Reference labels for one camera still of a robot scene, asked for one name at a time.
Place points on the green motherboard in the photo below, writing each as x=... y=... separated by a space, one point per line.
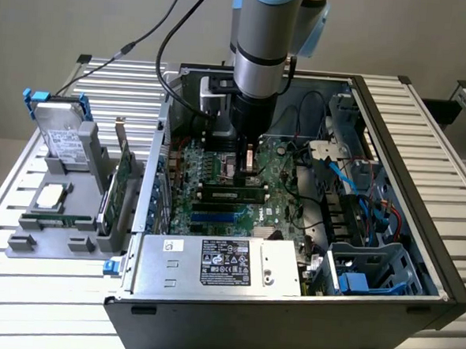
x=280 y=177

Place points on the hard disk with blue bracket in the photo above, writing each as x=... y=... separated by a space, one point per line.
x=61 y=132

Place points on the blue RAM slot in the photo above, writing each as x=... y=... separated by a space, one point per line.
x=212 y=217

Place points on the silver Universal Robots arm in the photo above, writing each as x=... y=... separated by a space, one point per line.
x=265 y=30

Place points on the silver chipset heat sink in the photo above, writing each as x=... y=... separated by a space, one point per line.
x=269 y=233

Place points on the green RAM stick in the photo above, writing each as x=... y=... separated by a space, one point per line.
x=56 y=221

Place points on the blue case latch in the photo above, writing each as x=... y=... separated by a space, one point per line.
x=110 y=266

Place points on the black box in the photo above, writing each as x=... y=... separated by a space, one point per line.
x=438 y=111

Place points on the open black PC case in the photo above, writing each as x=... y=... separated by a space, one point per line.
x=247 y=329

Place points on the green graphics card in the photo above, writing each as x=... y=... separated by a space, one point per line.
x=117 y=183

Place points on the black case fan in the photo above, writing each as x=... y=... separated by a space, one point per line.
x=353 y=221

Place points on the black RAM slot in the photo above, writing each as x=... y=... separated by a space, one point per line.
x=219 y=207

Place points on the CPU socket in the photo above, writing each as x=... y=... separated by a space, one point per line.
x=227 y=170

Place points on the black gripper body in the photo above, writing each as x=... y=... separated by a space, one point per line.
x=253 y=112

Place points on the silver power supply unit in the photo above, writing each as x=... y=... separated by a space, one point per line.
x=219 y=268

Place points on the grey parts rack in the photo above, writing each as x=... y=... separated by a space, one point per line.
x=54 y=242

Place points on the black RAM stick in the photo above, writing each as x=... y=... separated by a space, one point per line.
x=232 y=192

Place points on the silver CPU chip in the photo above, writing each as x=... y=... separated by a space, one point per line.
x=50 y=197

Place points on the grey disk bay cage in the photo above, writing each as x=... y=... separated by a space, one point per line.
x=374 y=266

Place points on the silver drive cage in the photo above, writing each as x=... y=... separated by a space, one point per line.
x=337 y=149

